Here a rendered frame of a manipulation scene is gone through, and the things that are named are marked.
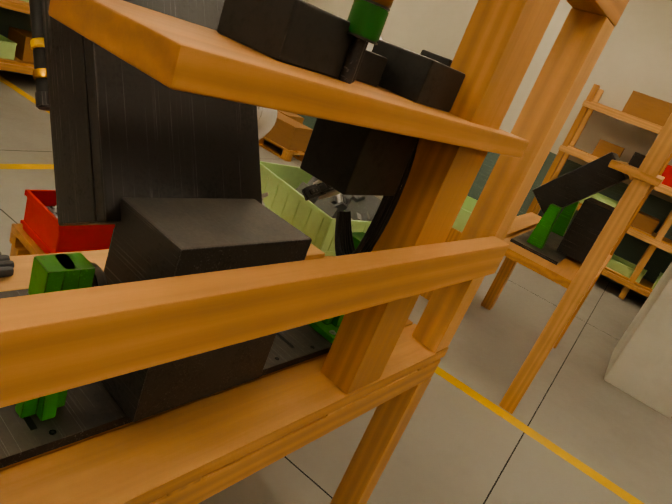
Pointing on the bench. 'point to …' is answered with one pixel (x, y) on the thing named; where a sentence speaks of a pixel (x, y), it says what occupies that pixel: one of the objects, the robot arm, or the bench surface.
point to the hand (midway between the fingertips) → (310, 192)
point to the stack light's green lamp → (367, 21)
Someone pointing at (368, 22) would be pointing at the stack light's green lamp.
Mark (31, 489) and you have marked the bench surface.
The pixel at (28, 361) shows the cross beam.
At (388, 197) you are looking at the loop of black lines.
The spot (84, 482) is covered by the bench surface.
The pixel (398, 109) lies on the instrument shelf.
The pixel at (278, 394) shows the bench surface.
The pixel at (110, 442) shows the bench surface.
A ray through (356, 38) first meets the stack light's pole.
